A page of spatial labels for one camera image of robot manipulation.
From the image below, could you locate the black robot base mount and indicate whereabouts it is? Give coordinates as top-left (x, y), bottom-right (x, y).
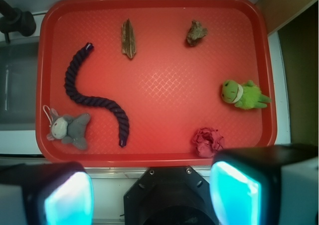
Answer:
top-left (124, 166), bottom-right (219, 225)

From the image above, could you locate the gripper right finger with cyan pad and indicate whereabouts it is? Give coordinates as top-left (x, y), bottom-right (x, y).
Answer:
top-left (209, 143), bottom-right (319, 225)

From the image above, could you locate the black clamp stand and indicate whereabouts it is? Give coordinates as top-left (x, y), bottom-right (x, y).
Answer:
top-left (0, 0), bottom-right (36, 44)

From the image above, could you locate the dark blue twisted rope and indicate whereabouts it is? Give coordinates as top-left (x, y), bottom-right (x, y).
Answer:
top-left (64, 42), bottom-right (130, 148)

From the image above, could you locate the green frog plush toy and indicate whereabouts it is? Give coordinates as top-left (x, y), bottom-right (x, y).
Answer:
top-left (221, 80), bottom-right (272, 110)

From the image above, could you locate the brown rock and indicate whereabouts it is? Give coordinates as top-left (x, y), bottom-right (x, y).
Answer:
top-left (186, 20), bottom-right (208, 47)

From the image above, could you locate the grey donkey plush toy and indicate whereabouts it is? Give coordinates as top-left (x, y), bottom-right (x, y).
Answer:
top-left (42, 105), bottom-right (91, 150)

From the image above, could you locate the red plastic tray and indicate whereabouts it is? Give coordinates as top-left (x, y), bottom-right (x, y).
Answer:
top-left (36, 0), bottom-right (277, 167)

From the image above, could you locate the crumpled red paper ball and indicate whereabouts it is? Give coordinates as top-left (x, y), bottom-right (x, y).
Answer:
top-left (191, 127), bottom-right (225, 158)

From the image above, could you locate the clear plastic bin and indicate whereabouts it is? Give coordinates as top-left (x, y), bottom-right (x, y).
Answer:
top-left (0, 37), bottom-right (39, 131)

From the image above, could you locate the brown wood bark piece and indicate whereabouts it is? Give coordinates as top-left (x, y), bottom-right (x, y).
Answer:
top-left (122, 18), bottom-right (136, 59)

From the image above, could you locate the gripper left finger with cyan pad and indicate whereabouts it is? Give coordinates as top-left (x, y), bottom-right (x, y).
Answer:
top-left (0, 162), bottom-right (94, 225)

